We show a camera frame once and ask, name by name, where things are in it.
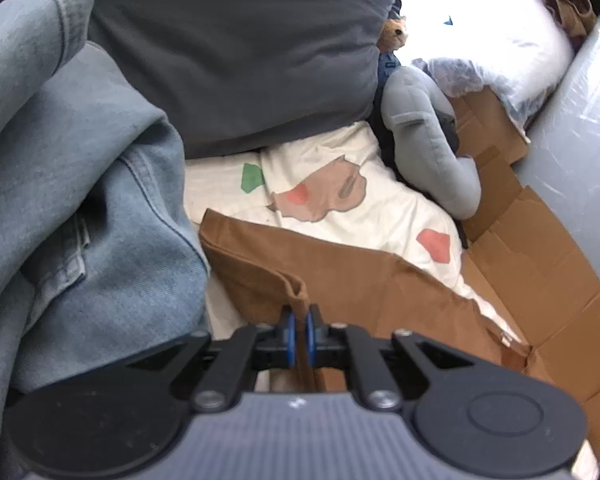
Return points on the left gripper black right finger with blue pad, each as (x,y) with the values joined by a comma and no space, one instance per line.
(350,349)

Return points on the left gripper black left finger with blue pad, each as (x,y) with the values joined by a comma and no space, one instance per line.
(231,366)

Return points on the brown t-shirt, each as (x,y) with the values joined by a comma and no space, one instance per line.
(263,269)

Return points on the cream bear print bedsheet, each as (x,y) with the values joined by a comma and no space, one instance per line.
(333,187)

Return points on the blue denim jeans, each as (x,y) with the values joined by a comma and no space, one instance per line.
(98,260)

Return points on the brown cardboard sheet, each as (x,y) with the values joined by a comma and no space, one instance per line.
(523,260)

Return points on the grey plush pillow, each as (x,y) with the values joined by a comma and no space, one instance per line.
(423,125)

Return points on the small brown plush toy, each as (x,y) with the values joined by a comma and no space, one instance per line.
(393,35)

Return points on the dark grey shirt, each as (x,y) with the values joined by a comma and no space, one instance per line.
(237,75)

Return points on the white bubble wrap bundle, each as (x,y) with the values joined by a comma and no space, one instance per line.
(511,47)

